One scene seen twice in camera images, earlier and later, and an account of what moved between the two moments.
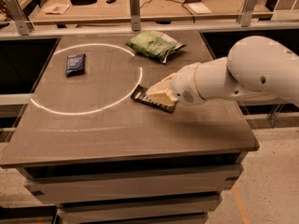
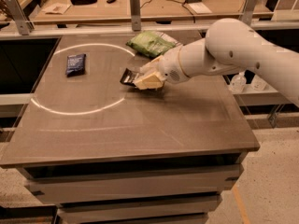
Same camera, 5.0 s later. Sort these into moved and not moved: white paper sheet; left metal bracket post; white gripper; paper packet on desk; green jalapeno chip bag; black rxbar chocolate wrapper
Moved: white gripper; black rxbar chocolate wrapper
Not moved: green jalapeno chip bag; paper packet on desk; white paper sheet; left metal bracket post
